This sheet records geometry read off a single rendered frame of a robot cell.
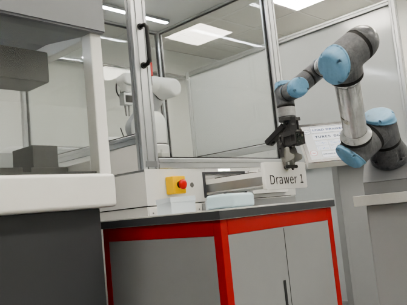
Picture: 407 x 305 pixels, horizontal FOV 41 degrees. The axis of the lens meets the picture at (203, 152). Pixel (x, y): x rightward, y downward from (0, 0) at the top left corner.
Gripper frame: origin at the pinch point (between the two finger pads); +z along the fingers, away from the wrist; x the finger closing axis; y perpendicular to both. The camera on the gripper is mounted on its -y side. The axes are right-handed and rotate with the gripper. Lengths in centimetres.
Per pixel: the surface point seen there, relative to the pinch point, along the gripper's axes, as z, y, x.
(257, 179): 4.0, -6.8, -12.9
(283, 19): -190, -199, 311
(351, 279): 59, -25, 84
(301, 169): 1.1, -1.3, 11.6
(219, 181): 2.5, -27.2, -12.6
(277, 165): -0.8, -1.3, -5.6
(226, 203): 13, 21, -64
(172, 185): 3.1, -31.1, -36.7
